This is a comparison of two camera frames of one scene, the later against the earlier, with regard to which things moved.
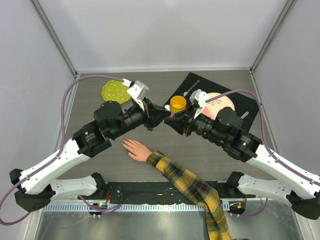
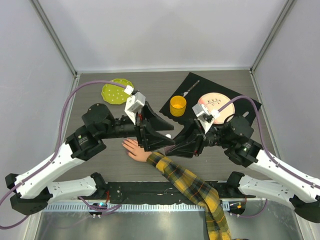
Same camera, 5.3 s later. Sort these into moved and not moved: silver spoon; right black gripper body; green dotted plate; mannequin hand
Moved: right black gripper body
Not moved: silver spoon; green dotted plate; mannequin hand
